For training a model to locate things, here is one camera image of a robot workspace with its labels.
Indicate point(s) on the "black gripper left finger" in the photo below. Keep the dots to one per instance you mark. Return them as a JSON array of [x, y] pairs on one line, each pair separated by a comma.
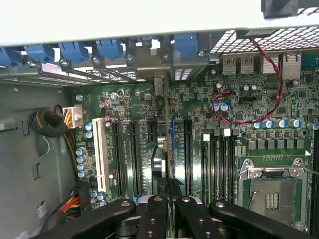
[[152, 219]]

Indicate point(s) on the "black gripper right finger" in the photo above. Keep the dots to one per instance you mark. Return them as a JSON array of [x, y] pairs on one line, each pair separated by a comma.
[[194, 219]]

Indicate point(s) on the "long black expansion slot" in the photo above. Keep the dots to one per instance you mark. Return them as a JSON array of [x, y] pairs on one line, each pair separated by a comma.
[[136, 159], [120, 159], [188, 159]]

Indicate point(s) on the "black RAM slot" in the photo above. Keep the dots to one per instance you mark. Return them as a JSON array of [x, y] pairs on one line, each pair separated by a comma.
[[235, 161], [316, 186], [206, 138], [226, 161], [216, 161]]

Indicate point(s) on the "CPU socket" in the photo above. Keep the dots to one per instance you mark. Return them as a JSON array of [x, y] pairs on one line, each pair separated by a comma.
[[274, 199]]

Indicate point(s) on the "white expansion slot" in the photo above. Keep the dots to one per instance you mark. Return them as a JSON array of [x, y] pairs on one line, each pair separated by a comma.
[[101, 154]]

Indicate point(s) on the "blue expansion slot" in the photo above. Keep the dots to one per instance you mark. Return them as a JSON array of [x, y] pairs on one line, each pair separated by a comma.
[[172, 134]]

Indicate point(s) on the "short black expansion slot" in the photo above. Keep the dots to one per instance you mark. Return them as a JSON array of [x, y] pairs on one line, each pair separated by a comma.
[[152, 132]]

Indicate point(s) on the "green motherboard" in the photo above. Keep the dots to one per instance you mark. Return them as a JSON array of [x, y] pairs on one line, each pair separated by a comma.
[[139, 104]]

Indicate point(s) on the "thin metal locking lever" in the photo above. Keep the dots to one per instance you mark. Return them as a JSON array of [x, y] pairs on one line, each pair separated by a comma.
[[311, 171]]

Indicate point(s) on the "white power connector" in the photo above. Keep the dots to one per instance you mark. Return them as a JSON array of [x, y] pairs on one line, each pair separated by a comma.
[[74, 117]]

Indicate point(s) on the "grey power supply unit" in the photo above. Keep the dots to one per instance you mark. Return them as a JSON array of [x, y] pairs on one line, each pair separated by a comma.
[[20, 161]]

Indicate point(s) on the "metal USB port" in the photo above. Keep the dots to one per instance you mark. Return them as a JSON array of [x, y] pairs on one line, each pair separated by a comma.
[[228, 64], [247, 64]]

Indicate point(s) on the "silver rear port housing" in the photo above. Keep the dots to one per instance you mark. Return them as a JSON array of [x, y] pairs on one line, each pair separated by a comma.
[[292, 67], [271, 64]]

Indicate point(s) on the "blue card retention clip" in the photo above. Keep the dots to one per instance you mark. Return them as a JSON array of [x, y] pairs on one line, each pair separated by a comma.
[[8, 57], [37, 52], [109, 48], [185, 44], [72, 51]]

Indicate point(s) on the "open black PC case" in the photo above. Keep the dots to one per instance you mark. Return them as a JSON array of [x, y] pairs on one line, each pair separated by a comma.
[[124, 15]]

